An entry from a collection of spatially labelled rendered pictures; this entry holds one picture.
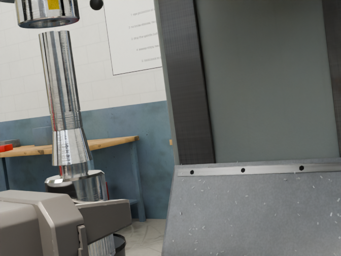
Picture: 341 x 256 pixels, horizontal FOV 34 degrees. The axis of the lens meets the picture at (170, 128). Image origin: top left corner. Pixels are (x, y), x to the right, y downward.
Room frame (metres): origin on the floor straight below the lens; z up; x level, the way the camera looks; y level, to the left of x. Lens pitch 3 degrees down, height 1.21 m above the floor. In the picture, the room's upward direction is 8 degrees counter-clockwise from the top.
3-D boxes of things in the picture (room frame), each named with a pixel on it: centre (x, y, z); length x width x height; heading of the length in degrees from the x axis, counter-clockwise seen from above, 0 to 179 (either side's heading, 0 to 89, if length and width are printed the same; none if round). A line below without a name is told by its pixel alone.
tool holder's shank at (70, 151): (0.44, 0.08, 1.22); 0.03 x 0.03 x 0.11
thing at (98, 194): (0.43, 0.08, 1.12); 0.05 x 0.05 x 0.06
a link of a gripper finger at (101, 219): (0.41, 0.06, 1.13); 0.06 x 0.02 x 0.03; 132
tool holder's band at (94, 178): (0.43, 0.08, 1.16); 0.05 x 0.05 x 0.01
